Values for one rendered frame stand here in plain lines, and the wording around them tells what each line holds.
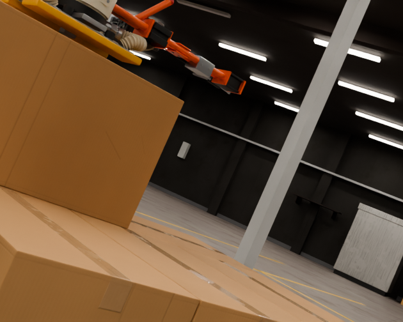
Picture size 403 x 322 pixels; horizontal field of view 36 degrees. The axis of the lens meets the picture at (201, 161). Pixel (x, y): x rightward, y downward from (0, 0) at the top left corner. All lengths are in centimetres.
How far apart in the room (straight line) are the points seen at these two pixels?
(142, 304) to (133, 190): 67
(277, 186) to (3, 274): 385
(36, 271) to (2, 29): 70
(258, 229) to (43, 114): 331
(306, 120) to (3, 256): 394
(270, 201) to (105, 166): 313
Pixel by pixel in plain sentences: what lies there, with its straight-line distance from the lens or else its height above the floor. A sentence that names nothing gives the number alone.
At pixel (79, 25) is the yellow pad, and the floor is 99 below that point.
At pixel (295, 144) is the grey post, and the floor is 131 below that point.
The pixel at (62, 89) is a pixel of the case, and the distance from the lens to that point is 159.
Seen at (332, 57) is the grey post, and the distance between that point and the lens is 489.
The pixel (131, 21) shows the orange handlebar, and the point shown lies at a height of 110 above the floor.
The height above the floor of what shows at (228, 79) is 110.
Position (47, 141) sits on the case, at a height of 69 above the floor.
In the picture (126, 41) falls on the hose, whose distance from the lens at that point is 176.
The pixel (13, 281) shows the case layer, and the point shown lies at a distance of 99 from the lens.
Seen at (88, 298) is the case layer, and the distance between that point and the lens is 106.
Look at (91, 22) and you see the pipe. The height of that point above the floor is 102.
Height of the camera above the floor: 75
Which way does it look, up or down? 2 degrees up
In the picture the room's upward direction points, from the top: 24 degrees clockwise
